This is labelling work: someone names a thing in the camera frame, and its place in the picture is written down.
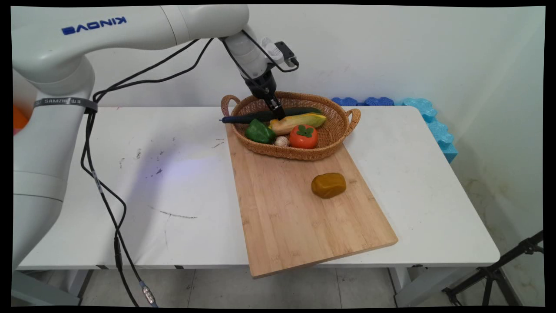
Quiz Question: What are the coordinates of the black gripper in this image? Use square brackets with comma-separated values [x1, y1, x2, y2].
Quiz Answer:
[242, 70, 287, 121]

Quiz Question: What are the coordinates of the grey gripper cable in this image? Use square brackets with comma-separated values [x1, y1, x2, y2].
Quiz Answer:
[81, 38, 215, 244]

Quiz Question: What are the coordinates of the light blue foam mat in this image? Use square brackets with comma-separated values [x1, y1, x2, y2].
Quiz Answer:
[394, 98, 459, 164]

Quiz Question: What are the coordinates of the woven wicker basket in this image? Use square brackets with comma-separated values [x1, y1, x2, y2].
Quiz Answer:
[221, 91, 362, 162]

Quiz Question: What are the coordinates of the black velcro cable strap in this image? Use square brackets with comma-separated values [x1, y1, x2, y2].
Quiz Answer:
[33, 96, 99, 115]

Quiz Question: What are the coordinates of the green bell pepper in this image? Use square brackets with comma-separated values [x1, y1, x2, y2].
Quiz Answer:
[245, 119, 277, 145]

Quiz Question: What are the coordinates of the orange object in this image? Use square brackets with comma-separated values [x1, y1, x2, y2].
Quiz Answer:
[12, 106, 29, 134]

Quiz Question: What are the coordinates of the black tripod stand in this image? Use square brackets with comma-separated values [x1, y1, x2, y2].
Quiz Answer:
[441, 230, 545, 307]

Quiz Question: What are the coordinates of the wooden cutting board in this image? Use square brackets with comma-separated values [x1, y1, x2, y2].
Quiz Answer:
[225, 124, 399, 279]

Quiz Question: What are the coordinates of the brown potato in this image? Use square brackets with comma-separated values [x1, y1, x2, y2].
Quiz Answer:
[311, 173, 347, 200]

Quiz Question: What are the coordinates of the yellow corn cob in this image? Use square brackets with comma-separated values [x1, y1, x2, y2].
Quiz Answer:
[268, 113, 328, 136]

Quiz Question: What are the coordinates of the dark green cucumber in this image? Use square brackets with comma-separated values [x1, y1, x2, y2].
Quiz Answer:
[219, 107, 323, 125]

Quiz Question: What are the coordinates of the black camera cable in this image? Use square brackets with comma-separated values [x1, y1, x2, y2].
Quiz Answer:
[81, 29, 301, 205]

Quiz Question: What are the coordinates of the black cable with connector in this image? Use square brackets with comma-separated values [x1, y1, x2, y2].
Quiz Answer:
[113, 235, 158, 307]

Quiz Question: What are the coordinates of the orange red tomato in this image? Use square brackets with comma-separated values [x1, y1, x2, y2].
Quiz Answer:
[289, 124, 319, 150]

